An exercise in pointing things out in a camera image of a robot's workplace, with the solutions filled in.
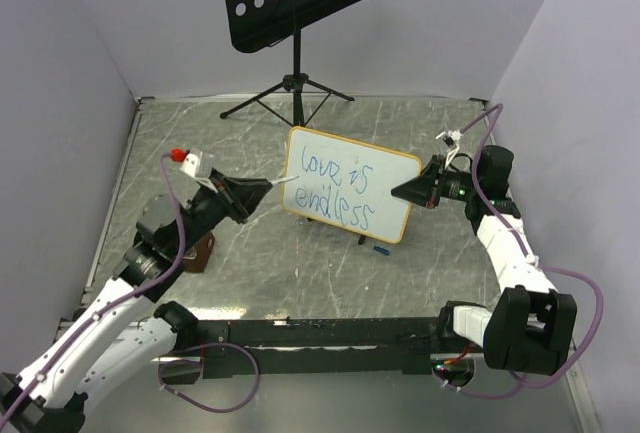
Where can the right aluminium frame rail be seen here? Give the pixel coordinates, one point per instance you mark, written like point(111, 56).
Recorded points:
point(530, 333)

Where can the brown eraser holder block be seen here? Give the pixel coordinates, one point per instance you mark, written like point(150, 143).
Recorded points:
point(195, 259)

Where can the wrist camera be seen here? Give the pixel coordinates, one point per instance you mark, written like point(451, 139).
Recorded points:
point(452, 139)
point(196, 164)

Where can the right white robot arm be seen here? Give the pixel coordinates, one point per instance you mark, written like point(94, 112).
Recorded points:
point(457, 185)

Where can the wire whiteboard easel stand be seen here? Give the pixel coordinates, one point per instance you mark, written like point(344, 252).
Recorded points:
point(361, 238)

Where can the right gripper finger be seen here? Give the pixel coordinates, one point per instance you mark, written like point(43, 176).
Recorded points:
point(425, 180)
point(416, 198)

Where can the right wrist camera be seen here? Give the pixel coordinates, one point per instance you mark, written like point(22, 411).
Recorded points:
point(452, 139)

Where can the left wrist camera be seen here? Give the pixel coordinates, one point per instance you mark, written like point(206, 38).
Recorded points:
point(196, 164)

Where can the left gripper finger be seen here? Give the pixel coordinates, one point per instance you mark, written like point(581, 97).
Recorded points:
point(248, 185)
point(248, 203)

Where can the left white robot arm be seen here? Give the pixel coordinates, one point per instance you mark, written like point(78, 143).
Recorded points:
point(127, 325)

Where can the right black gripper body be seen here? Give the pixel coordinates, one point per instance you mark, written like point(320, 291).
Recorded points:
point(439, 189)

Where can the white marker pen body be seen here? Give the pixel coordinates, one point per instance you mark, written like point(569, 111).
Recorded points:
point(283, 180)

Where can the blue marker cap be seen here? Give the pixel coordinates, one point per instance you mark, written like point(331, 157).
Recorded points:
point(381, 250)

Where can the orange framed whiteboard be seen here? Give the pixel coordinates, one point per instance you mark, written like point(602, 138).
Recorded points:
point(347, 183)

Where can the aluminium frame rail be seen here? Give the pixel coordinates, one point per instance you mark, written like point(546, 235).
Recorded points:
point(77, 169)
point(530, 333)

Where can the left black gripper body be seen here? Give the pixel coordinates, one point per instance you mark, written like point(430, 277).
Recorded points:
point(217, 180)

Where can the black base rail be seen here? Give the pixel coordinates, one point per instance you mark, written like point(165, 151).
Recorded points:
point(306, 346)

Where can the left aluminium frame rail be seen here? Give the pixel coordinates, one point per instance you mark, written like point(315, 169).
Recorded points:
point(77, 169)

